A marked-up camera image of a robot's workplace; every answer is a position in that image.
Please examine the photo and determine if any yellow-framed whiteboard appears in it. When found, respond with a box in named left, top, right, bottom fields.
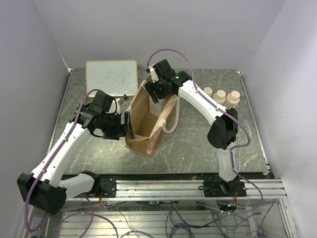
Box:
left=85, top=60, right=139, bottom=97

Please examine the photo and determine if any brown canvas tote bag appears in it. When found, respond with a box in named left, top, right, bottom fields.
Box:
left=125, top=77, right=180, bottom=157

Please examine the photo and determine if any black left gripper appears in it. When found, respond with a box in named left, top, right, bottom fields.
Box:
left=101, top=111, right=135, bottom=140

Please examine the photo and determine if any white square bottle black cap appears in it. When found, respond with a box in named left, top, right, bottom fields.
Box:
left=149, top=98, right=168, bottom=118

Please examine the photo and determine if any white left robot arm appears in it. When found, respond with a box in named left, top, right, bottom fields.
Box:
left=17, top=109, right=134, bottom=215

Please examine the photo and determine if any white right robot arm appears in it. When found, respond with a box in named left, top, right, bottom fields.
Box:
left=145, top=69, right=239, bottom=196

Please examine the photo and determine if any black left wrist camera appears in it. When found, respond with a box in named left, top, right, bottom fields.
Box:
left=92, top=91, right=114, bottom=114

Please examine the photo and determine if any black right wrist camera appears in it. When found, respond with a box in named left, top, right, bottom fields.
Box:
left=149, top=59, right=176, bottom=82

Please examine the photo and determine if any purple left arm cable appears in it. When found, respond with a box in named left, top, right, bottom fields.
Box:
left=24, top=89, right=107, bottom=233

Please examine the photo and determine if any green bottle white cap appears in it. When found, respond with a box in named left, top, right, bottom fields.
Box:
left=204, top=87, right=213, bottom=97

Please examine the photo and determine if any beige bottle front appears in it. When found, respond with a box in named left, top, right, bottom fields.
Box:
left=213, top=90, right=226, bottom=105

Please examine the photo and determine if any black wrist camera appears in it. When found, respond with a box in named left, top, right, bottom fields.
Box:
left=149, top=59, right=176, bottom=82
left=92, top=91, right=114, bottom=114

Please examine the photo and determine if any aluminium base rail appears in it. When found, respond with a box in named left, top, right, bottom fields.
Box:
left=61, top=172, right=288, bottom=201

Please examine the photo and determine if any beige bottle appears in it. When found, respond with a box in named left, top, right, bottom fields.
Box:
left=213, top=90, right=226, bottom=105
left=223, top=90, right=240, bottom=109

